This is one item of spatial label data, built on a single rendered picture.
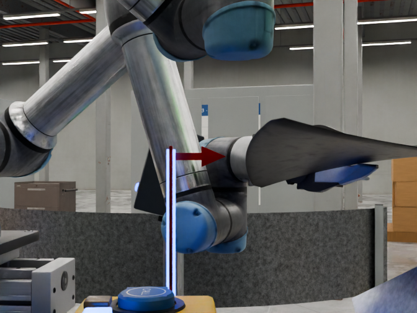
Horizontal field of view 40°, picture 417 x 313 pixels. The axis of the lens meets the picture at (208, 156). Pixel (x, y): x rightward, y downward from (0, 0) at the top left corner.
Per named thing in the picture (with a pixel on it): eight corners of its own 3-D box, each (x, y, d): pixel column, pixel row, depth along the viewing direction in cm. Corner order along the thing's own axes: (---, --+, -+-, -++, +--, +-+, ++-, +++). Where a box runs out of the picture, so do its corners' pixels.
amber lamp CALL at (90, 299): (109, 310, 40) (109, 301, 40) (82, 310, 40) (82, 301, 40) (112, 303, 41) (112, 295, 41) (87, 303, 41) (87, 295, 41)
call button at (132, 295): (174, 321, 39) (174, 295, 39) (114, 322, 39) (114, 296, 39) (174, 306, 43) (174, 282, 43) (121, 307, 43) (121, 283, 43)
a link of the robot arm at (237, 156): (232, 133, 92) (228, 184, 91) (252, 132, 88) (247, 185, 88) (265, 139, 96) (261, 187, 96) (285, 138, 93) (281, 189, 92)
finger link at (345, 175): (398, 168, 76) (341, 163, 83) (371, 163, 72) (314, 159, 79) (394, 191, 76) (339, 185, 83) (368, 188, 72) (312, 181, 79)
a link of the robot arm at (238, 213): (186, 256, 92) (187, 187, 92) (211, 246, 103) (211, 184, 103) (233, 259, 90) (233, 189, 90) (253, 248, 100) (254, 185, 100)
